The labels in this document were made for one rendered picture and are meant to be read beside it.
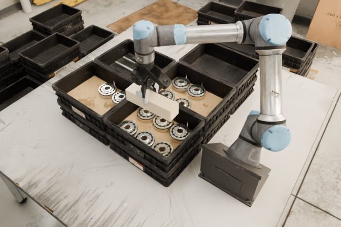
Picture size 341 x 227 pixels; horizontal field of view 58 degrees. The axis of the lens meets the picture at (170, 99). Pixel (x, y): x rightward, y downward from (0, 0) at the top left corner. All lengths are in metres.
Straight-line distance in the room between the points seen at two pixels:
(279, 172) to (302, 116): 0.44
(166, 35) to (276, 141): 0.59
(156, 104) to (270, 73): 0.47
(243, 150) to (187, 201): 0.35
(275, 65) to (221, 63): 0.80
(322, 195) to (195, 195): 1.26
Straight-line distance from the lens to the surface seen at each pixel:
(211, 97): 1.75
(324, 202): 2.52
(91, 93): 1.82
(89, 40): 3.15
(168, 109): 1.27
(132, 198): 1.51
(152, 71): 1.22
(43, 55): 2.86
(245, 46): 3.05
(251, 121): 1.41
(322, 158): 2.76
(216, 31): 1.31
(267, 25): 1.22
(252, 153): 1.43
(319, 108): 2.06
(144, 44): 1.14
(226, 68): 1.98
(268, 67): 1.26
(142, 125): 1.59
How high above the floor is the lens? 2.01
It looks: 43 degrees down
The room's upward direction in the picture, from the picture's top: straight up
